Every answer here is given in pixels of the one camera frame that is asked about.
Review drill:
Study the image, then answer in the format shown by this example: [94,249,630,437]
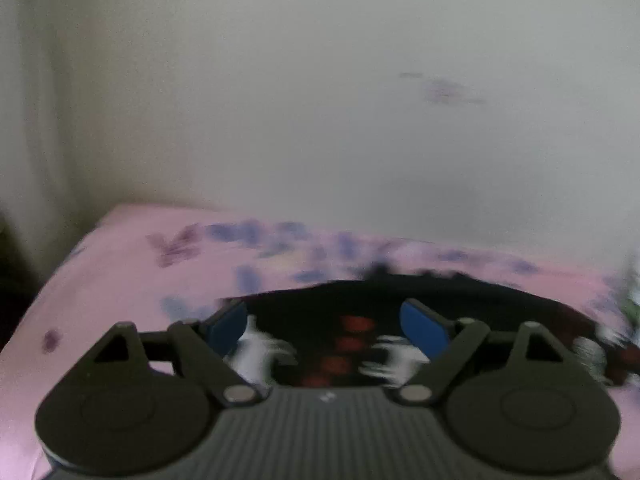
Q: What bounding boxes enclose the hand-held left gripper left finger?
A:
[95,302,271,406]

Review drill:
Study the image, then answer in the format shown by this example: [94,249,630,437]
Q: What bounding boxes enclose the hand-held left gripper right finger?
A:
[392,298,565,406]

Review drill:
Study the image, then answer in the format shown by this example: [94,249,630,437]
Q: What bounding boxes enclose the black garment with white red print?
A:
[215,264,632,392]

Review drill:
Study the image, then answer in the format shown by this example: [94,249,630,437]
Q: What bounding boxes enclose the pink bed sheet with purple print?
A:
[0,204,640,480]

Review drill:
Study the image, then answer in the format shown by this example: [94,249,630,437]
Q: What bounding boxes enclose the white green cloth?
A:
[614,267,640,326]

